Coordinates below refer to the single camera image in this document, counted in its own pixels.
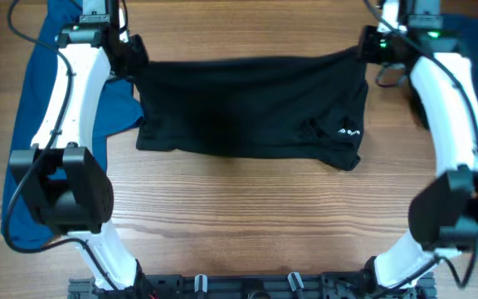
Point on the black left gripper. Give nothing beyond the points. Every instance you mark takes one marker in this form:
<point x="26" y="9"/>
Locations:
<point x="135" y="58"/>

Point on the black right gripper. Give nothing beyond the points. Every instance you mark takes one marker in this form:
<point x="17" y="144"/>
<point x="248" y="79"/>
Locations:
<point x="368" y="47"/>

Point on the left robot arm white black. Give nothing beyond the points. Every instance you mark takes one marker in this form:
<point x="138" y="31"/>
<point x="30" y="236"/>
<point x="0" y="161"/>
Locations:
<point x="58" y="177"/>

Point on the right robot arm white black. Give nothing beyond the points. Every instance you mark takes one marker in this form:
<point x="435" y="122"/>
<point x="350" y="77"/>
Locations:
<point x="443" y="218"/>

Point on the black t-shirt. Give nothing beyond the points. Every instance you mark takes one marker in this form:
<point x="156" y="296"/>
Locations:
<point x="273" y="107"/>

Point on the teal blue t-shirt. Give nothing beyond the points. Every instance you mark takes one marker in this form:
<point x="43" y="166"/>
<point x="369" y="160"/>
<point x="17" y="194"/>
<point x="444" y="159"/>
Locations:
<point x="117" y="111"/>

